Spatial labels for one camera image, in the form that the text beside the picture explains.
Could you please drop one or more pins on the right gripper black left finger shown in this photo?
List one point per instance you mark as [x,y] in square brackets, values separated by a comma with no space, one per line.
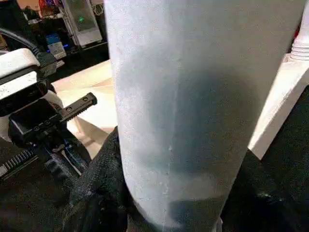
[103,198]

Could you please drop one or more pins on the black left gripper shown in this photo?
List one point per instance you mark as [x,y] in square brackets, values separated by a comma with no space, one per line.
[36,125]

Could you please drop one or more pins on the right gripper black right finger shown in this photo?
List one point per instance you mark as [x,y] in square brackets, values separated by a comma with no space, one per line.
[270,207]

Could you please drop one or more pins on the white plastic table top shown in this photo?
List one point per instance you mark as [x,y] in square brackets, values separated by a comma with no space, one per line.
[96,84]

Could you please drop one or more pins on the white plastic table leg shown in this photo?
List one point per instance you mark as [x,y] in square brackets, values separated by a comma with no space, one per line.
[300,48]
[193,96]

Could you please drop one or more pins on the blue and white box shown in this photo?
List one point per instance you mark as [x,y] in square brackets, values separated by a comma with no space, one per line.
[55,46]

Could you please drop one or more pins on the grey box with green light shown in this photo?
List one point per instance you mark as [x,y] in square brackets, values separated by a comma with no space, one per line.
[83,26]

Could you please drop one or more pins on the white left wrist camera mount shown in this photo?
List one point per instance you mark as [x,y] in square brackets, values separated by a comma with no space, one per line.
[17,62]

